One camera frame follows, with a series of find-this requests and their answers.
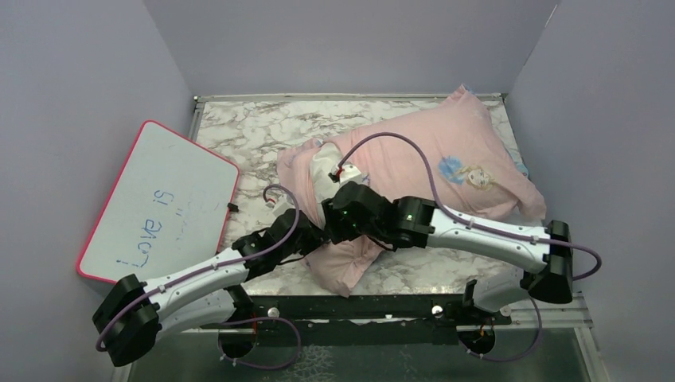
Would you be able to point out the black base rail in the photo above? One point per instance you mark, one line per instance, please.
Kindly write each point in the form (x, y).
(330, 320)

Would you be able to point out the blue plastic object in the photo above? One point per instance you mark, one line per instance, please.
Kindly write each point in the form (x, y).
(518, 162)

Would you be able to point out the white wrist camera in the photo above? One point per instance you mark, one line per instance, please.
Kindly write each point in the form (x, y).
(282, 204)
(348, 173)

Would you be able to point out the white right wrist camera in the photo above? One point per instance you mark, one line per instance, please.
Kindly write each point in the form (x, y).
(348, 173)

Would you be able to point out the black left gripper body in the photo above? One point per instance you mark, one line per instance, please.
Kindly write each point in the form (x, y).
(298, 248)

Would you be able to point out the white pillow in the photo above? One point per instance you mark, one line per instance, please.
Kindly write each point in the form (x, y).
(321, 164)

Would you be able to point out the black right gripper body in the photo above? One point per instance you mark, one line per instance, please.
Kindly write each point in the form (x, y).
(343, 228)

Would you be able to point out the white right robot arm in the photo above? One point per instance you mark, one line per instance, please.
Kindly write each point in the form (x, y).
(540, 258)

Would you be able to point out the pink-framed whiteboard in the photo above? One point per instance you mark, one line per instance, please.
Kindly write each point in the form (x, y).
(166, 210)

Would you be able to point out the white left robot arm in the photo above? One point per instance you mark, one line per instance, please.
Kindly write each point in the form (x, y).
(136, 313)

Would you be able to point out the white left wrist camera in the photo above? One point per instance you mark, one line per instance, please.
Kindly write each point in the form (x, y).
(282, 204)

